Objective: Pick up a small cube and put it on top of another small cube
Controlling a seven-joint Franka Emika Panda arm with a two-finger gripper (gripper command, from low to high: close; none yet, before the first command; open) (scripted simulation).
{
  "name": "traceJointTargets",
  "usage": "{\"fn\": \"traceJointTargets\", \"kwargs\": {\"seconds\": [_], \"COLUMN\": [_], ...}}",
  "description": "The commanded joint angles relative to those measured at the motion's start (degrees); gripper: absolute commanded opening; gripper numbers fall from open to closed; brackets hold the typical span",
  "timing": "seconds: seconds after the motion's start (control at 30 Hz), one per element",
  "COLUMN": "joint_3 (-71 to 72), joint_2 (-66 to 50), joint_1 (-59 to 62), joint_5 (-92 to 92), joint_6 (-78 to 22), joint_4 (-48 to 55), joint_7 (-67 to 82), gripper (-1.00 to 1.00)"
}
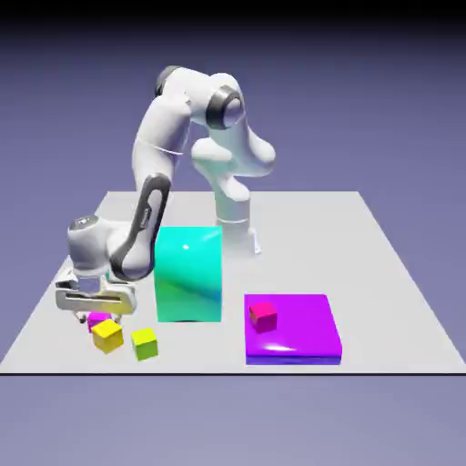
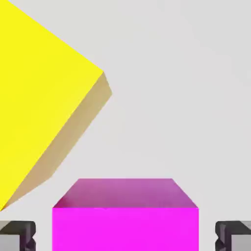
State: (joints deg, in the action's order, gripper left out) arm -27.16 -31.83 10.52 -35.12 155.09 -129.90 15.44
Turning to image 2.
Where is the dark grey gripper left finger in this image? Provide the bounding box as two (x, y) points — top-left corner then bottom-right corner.
(0, 221), (37, 251)

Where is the large yellow box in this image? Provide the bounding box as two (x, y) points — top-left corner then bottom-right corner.
(0, 0), (113, 212)

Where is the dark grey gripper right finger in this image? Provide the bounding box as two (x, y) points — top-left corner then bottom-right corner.
(215, 221), (251, 251)

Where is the small magenta cube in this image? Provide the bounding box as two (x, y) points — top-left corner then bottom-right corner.
(51, 177), (200, 251)

